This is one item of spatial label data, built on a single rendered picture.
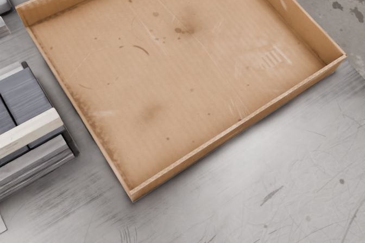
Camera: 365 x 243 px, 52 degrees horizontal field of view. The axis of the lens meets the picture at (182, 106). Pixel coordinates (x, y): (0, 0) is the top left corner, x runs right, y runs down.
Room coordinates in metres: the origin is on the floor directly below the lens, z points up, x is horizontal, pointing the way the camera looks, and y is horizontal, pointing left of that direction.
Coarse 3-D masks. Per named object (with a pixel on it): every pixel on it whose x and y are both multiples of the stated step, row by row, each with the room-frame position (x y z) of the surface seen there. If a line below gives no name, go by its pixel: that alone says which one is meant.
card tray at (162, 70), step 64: (64, 0) 0.29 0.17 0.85; (128, 0) 0.32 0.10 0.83; (192, 0) 0.34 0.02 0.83; (256, 0) 0.36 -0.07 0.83; (64, 64) 0.21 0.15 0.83; (128, 64) 0.22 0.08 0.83; (192, 64) 0.24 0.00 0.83; (256, 64) 0.26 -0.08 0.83; (320, 64) 0.28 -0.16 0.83; (128, 128) 0.14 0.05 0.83; (192, 128) 0.16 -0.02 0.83; (128, 192) 0.07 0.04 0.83
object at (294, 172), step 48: (0, 48) 0.21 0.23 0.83; (48, 96) 0.16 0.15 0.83; (336, 96) 0.24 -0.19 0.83; (96, 144) 0.12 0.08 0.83; (240, 144) 0.15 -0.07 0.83; (288, 144) 0.16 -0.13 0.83; (336, 144) 0.18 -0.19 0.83; (48, 192) 0.06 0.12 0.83; (96, 192) 0.07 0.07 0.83; (192, 192) 0.09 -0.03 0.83; (240, 192) 0.10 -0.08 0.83; (288, 192) 0.11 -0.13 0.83; (336, 192) 0.12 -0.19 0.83; (0, 240) 0.00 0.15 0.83; (48, 240) 0.01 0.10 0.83; (96, 240) 0.02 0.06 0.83; (144, 240) 0.03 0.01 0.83; (192, 240) 0.04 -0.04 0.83; (240, 240) 0.05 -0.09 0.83; (288, 240) 0.06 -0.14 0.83; (336, 240) 0.07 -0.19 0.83
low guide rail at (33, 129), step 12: (36, 120) 0.10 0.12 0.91; (48, 120) 0.11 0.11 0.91; (60, 120) 0.11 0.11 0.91; (12, 132) 0.09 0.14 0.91; (24, 132) 0.09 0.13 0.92; (36, 132) 0.09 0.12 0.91; (48, 132) 0.10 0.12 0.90; (0, 144) 0.08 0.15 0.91; (12, 144) 0.08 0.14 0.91; (24, 144) 0.08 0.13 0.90; (0, 156) 0.07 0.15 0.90
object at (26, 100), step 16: (0, 80) 0.15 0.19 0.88; (16, 80) 0.15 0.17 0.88; (32, 80) 0.16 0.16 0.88; (0, 96) 0.13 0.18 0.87; (16, 96) 0.14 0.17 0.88; (32, 96) 0.14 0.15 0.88; (0, 112) 0.11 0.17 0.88; (16, 112) 0.12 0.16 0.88; (32, 112) 0.12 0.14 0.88; (0, 128) 0.10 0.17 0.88; (64, 128) 0.11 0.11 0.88; (32, 144) 0.09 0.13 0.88; (0, 160) 0.07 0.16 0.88
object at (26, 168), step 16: (16, 64) 0.17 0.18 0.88; (48, 144) 0.09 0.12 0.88; (64, 144) 0.10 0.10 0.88; (16, 160) 0.07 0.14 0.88; (32, 160) 0.08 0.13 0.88; (48, 160) 0.08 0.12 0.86; (64, 160) 0.09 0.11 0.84; (0, 176) 0.06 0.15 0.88; (16, 176) 0.06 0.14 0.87; (32, 176) 0.07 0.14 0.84; (0, 192) 0.04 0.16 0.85
